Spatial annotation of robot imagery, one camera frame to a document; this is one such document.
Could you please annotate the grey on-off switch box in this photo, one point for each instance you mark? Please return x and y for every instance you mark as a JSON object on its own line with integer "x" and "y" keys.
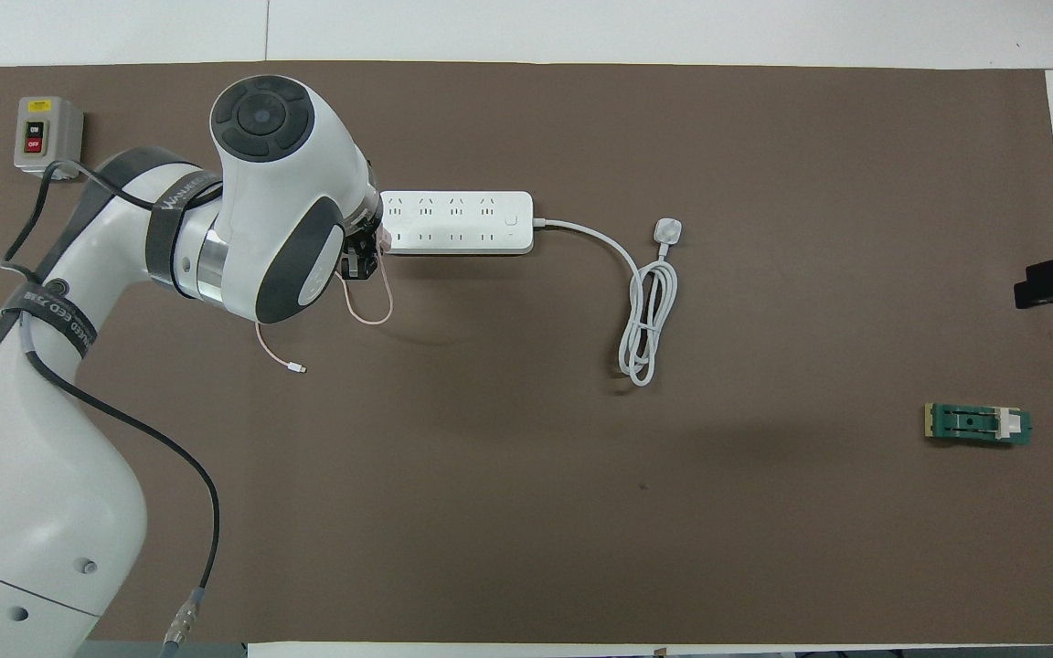
{"x": 47, "y": 137}

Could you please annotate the brown paper mat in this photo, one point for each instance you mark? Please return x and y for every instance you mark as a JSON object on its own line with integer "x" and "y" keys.
{"x": 581, "y": 512}

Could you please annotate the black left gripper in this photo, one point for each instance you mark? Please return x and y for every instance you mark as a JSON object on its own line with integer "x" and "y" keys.
{"x": 360, "y": 260}

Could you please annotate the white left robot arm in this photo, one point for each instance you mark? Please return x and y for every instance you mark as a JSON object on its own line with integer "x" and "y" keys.
{"x": 280, "y": 201}

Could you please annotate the white power strip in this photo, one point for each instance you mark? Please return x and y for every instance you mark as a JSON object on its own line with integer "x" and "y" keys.
{"x": 462, "y": 222}

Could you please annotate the green knife switch yellow base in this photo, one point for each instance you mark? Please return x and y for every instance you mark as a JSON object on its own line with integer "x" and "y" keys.
{"x": 974, "y": 425}

